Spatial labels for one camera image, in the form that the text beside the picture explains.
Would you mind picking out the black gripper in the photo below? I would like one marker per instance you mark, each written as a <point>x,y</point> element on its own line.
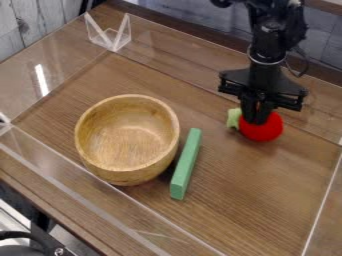
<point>282,92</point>

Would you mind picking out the red plush strawberry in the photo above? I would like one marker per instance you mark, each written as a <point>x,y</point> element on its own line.
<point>260,133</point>

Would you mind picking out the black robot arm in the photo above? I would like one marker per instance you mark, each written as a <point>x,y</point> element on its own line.
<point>278,28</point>

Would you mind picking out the green rectangular block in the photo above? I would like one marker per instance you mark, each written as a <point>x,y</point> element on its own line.
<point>186,163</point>

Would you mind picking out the wooden bowl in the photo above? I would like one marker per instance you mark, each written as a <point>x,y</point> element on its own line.
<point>127,138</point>

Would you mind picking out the clear acrylic tray wall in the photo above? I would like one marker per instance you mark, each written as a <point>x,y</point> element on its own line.
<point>262,199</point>

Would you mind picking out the black clamp bracket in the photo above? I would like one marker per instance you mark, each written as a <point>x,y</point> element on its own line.
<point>46,243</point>

